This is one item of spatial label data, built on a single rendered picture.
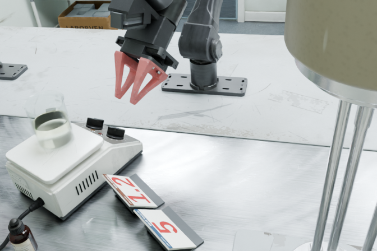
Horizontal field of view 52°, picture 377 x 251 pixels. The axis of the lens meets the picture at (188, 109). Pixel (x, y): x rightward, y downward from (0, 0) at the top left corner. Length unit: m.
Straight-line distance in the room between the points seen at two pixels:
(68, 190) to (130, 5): 0.30
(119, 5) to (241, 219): 0.38
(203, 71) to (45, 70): 0.46
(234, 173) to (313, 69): 0.51
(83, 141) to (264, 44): 0.63
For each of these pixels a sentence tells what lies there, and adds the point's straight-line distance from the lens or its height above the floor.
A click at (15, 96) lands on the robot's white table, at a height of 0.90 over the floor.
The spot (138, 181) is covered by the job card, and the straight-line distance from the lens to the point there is 0.70.
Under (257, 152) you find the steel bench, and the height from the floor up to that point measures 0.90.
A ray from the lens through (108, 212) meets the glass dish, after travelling 0.65.
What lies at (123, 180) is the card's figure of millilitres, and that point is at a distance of 0.68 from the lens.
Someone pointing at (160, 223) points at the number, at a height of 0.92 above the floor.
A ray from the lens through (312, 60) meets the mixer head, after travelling 0.20.
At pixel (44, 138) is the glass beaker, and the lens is 0.65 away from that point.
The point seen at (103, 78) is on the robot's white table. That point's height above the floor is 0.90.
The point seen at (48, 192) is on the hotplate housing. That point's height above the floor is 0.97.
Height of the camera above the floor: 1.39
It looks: 35 degrees down
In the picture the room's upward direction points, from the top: 5 degrees counter-clockwise
